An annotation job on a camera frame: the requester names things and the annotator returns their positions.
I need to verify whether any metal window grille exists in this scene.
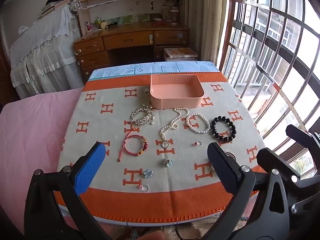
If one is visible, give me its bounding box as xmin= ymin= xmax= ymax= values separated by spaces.
xmin=217 ymin=0 xmax=320 ymax=180

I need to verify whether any floral canister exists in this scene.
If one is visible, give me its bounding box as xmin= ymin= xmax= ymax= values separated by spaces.
xmin=161 ymin=0 xmax=180 ymax=25

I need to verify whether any light blue printed tablecloth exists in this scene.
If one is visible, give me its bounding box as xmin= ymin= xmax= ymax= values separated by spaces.
xmin=86 ymin=60 xmax=220 ymax=82

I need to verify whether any wooden bookshelf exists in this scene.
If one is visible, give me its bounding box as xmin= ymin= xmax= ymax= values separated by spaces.
xmin=74 ymin=0 xmax=185 ymax=38

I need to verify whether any fluffy beige rug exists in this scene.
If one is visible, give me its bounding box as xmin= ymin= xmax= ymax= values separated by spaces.
xmin=117 ymin=219 xmax=225 ymax=240

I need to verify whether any pink plastic box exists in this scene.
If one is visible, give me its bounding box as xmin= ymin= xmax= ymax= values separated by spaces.
xmin=150 ymin=74 xmax=204 ymax=110

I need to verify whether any black bead bracelet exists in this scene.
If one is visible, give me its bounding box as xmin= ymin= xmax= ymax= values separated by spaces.
xmin=211 ymin=116 xmax=237 ymax=140

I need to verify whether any orange and grey patterned blanket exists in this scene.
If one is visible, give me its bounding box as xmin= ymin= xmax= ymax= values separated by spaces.
xmin=57 ymin=74 xmax=267 ymax=224

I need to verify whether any pink bed sheet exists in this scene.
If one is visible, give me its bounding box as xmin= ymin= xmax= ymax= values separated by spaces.
xmin=0 ymin=87 xmax=85 ymax=233

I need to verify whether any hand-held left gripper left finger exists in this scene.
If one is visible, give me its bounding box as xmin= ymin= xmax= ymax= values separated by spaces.
xmin=24 ymin=141 xmax=113 ymax=240

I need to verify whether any white pearl bracelet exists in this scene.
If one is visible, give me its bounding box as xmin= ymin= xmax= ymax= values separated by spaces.
xmin=186 ymin=113 xmax=210 ymax=134

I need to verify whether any silver leaf hair comb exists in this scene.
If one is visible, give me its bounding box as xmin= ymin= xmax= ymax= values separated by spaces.
xmin=129 ymin=104 xmax=155 ymax=126

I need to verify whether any wooden desk with drawers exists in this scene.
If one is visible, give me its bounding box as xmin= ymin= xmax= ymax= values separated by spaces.
xmin=73 ymin=21 xmax=190 ymax=83

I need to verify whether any beige curtain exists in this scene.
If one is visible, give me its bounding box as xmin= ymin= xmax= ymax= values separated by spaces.
xmin=187 ymin=0 xmax=234 ymax=65

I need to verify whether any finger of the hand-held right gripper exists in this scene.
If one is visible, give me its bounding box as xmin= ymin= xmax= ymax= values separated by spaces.
xmin=286 ymin=124 xmax=320 ymax=153
xmin=256 ymin=148 xmax=320 ymax=227

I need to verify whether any pearl necklace with pendant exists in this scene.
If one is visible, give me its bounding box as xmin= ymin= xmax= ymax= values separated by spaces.
xmin=155 ymin=107 xmax=190 ymax=149

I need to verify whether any pile of books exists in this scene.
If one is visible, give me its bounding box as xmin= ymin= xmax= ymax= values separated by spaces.
xmin=37 ymin=0 xmax=72 ymax=18

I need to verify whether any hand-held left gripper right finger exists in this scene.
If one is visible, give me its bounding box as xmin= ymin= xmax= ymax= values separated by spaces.
xmin=200 ymin=141 xmax=291 ymax=240

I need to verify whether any white lace covered furniture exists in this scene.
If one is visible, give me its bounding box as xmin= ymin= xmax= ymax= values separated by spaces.
xmin=9 ymin=1 xmax=84 ymax=99

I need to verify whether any red braided bracelet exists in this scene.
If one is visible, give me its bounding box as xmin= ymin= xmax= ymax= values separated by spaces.
xmin=117 ymin=128 xmax=148 ymax=162

